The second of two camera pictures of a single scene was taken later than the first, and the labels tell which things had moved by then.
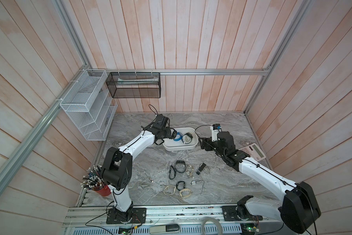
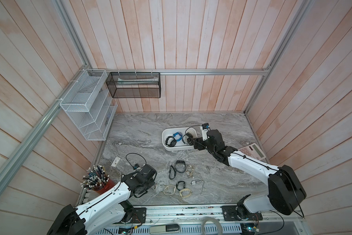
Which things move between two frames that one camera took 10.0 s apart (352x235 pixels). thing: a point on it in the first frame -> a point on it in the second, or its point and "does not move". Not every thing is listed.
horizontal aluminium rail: [177, 72] does not move
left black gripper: [168, 135] -> [152, 183]
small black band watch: [184, 185] does not move
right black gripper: [206, 140] -> [198, 141]
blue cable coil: [178, 139] does not move
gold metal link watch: [188, 173] does not move
